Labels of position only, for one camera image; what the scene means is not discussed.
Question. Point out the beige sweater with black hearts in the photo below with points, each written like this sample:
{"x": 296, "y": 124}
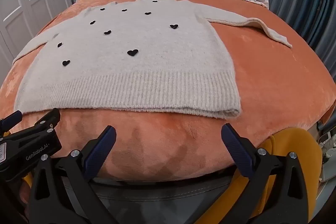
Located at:
{"x": 131, "y": 77}

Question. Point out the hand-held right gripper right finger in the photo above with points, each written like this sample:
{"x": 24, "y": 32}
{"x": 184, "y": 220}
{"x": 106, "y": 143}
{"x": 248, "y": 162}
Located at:
{"x": 236, "y": 148}

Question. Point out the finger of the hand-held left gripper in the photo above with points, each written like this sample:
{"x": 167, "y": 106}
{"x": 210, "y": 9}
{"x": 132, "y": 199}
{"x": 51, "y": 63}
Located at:
{"x": 11, "y": 117}
{"x": 48, "y": 119}

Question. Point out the grey cloth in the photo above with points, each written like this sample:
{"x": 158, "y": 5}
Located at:
{"x": 157, "y": 200}

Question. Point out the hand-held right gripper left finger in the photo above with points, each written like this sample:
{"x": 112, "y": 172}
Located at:
{"x": 101, "y": 148}

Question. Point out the orange plush blanket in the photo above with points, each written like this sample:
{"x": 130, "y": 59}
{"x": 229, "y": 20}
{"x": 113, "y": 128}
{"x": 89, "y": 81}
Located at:
{"x": 262, "y": 82}

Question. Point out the white plastic device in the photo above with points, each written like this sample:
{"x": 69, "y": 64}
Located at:
{"x": 326, "y": 141}

